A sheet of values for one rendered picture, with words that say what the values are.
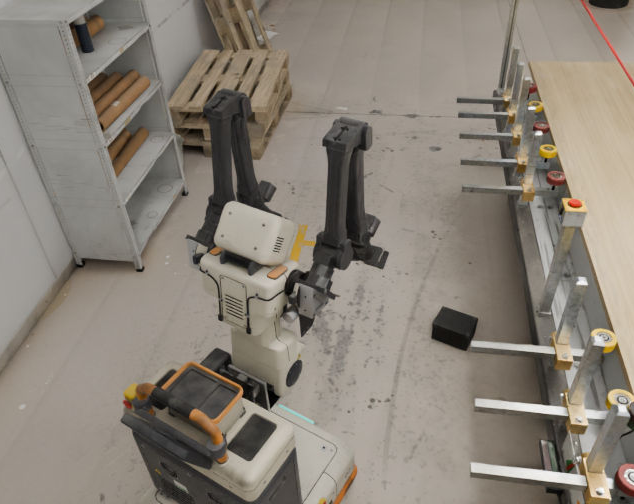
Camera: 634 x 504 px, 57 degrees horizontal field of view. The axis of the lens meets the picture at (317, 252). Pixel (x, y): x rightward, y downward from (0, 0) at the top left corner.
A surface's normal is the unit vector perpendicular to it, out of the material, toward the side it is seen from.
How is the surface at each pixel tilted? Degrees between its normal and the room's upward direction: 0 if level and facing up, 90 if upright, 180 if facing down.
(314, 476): 0
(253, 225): 47
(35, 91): 90
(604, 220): 0
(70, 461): 0
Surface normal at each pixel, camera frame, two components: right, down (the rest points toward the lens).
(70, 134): -0.16, 0.63
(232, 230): -0.42, -0.11
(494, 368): -0.04, -0.77
